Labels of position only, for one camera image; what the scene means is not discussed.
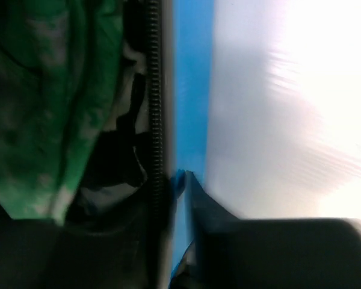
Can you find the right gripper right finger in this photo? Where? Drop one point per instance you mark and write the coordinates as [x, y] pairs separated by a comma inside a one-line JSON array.
[[271, 253]]

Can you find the green tie-dye shorts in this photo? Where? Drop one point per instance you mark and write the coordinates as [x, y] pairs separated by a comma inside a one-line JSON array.
[[59, 67]]

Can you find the blue hard-shell suitcase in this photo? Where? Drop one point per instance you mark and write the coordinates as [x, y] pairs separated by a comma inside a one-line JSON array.
[[163, 133]]

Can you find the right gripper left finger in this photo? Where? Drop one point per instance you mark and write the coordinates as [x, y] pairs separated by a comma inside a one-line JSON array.
[[128, 248]]

